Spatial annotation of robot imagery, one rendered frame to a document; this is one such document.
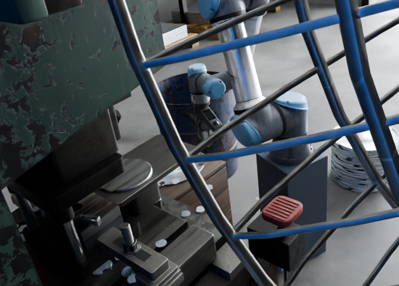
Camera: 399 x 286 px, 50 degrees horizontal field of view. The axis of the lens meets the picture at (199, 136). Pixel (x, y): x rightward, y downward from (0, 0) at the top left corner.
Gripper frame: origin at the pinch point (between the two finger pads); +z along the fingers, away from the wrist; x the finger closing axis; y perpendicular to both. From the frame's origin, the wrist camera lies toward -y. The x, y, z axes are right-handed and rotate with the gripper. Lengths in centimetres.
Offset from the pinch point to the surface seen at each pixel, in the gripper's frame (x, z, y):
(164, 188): 29.8, 1.4, -11.5
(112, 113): 60, -59, -63
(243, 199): -14.2, 36.4, -1.2
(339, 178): -54, 32, -25
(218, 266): 52, -28, -81
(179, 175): 21.4, 1.2, -8.8
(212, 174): 9.9, 2.7, -15.4
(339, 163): -54, 24, -25
